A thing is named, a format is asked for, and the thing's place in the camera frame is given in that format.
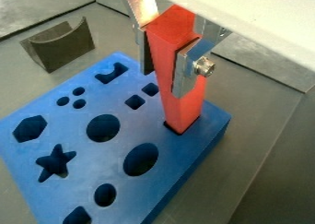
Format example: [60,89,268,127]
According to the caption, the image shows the red rectangular block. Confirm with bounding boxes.
[146,5,205,134]

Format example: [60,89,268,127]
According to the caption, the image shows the blue shape sorting board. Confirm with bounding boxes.
[0,53,229,224]

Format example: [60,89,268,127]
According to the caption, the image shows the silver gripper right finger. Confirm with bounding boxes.
[171,16,231,99]

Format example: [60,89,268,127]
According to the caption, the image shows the black curved object holder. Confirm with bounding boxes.
[20,18,94,73]

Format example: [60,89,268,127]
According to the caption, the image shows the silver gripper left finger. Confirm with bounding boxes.
[126,0,159,75]

